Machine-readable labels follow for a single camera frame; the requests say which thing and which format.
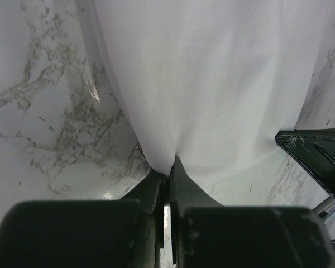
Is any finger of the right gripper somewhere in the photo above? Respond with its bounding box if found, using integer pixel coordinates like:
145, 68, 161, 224
275, 128, 335, 198

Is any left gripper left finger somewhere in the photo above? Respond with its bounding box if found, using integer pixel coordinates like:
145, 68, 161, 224
0, 171, 165, 267

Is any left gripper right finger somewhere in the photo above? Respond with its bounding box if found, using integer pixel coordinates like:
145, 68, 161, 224
169, 158, 335, 267

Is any white t shirt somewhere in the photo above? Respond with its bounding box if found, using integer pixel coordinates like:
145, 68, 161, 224
89, 1, 335, 204

